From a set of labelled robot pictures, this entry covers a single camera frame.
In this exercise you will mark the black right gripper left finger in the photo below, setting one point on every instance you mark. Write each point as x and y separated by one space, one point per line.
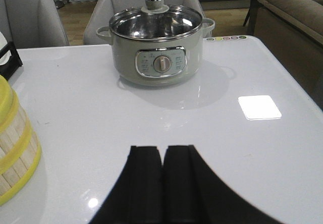
136 197

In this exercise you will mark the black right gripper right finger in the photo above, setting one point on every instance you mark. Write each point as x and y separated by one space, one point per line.
193 193

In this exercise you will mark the yellow bamboo steamer lid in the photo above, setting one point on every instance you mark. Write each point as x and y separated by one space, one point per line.
9 104

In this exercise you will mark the bamboo steamer basket yellow rims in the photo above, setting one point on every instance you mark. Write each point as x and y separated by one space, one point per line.
17 169

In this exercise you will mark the grey electric cooking pot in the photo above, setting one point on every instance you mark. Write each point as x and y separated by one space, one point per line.
157 62

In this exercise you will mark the glass pot lid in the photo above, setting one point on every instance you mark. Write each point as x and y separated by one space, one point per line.
150 24

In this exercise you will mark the black bowl rack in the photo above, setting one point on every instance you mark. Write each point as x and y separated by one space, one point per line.
14 62

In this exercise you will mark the white ceramic bowl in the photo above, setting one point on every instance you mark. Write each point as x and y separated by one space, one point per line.
5 58

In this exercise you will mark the olive sofa cushion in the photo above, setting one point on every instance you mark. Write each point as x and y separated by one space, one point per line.
292 31

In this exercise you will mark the grey chair right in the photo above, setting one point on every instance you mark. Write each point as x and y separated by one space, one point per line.
143 4

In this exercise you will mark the grey chair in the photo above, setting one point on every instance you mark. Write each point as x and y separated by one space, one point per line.
32 24
143 4

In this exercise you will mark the grey chair left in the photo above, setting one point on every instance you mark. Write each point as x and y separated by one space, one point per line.
32 24

